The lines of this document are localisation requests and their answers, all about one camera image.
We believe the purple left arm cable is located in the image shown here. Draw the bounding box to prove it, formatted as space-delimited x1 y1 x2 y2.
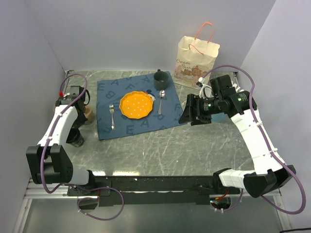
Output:
40 73 88 194

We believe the blue letter placemat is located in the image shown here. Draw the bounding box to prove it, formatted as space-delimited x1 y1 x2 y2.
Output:
96 74 183 140

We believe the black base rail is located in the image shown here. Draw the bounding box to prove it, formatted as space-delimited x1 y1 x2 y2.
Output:
68 176 240 207

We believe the orange dotted plate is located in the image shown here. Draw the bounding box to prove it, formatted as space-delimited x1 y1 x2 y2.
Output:
119 91 154 119

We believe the silver fork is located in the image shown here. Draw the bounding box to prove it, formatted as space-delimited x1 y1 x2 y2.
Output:
109 104 115 131

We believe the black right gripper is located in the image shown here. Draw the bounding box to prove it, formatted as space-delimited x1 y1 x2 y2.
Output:
178 93 222 126

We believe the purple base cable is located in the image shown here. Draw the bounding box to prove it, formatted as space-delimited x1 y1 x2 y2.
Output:
77 186 125 221
213 189 244 214

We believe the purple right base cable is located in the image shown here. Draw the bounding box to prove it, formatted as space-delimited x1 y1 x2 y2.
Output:
213 189 244 214

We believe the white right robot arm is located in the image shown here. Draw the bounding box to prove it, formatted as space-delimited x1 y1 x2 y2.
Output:
178 75 296 198

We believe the light blue straw cup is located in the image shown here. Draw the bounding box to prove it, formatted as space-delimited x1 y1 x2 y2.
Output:
211 113 227 123

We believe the silver spoon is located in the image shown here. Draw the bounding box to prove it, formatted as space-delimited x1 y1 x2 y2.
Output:
158 90 165 115

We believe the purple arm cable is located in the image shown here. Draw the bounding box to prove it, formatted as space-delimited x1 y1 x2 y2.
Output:
199 64 307 215
40 73 88 194

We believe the brown cardboard cup carrier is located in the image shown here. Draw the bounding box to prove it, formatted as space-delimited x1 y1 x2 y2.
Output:
84 106 94 125

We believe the cream paper gift bag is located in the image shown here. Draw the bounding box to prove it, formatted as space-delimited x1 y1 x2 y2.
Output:
173 22 220 89

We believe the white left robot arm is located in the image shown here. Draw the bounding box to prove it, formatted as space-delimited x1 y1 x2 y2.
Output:
26 86 96 195

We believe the dark green mug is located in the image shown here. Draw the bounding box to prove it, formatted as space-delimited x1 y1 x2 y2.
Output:
153 69 169 90

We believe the aluminium frame rail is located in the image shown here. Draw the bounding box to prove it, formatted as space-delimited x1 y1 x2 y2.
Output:
24 179 69 199

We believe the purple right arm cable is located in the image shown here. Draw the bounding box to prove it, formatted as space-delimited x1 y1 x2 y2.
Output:
199 64 307 215

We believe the bear figure coaster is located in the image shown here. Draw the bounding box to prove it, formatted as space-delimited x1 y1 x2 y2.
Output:
146 89 156 101

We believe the dark translucent coffee cup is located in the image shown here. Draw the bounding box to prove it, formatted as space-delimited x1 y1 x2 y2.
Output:
66 128 84 147

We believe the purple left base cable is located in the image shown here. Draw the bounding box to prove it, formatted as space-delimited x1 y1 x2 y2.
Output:
77 186 125 221

